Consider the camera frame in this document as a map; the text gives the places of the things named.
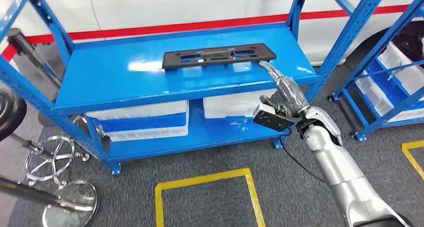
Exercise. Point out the chrome stanchion post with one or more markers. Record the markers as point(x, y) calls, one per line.
point(20, 189)
point(33, 56)

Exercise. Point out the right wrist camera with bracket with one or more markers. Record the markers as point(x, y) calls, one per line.
point(270, 118)

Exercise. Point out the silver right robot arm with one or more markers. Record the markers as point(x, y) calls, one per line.
point(334, 162)

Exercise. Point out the blue metal shelf rack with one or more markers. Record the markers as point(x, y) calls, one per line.
point(132, 83)
point(381, 48)

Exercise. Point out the black plastic plate holder part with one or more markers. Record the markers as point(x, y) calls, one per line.
point(170, 60)

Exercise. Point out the black round stool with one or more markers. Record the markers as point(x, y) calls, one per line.
point(10, 113)

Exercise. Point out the red barrier belt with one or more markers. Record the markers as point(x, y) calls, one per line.
point(8, 53)

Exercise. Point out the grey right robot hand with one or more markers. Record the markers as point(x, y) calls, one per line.
point(291, 98)

